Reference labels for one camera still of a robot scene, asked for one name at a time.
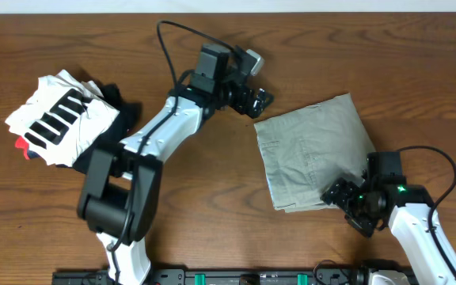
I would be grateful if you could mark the black garment under shirt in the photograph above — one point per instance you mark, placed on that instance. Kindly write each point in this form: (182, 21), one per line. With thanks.
(126, 120)

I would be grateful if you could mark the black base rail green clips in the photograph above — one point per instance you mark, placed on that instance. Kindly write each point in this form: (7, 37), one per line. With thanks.
(325, 272)

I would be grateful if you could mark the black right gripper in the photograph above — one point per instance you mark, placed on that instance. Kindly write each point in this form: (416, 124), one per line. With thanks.
(336, 191)

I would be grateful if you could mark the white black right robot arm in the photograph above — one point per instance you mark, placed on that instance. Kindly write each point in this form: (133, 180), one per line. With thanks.
(414, 222)

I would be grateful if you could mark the khaki green shorts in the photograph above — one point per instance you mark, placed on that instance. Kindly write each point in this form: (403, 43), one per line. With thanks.
(306, 150)

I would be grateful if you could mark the white shirt with black stripes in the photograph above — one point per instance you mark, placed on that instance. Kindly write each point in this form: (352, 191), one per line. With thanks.
(61, 120)

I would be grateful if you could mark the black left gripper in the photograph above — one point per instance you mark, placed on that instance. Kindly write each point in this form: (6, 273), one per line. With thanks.
(255, 106)

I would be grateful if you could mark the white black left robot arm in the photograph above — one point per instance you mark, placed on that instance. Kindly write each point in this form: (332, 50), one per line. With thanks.
(119, 198)

